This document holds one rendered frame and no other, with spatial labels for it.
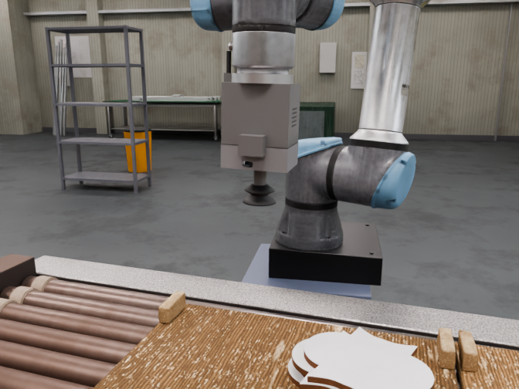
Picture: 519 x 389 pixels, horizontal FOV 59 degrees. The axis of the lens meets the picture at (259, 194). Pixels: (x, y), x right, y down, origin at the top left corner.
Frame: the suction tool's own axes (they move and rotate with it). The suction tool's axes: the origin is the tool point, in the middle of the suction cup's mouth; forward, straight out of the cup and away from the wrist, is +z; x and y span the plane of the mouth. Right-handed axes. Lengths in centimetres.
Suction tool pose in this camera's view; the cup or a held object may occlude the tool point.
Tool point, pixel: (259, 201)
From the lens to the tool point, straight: 60.1
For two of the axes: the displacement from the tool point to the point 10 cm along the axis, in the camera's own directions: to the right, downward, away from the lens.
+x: 2.8, -2.4, 9.3
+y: 9.6, 0.9, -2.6
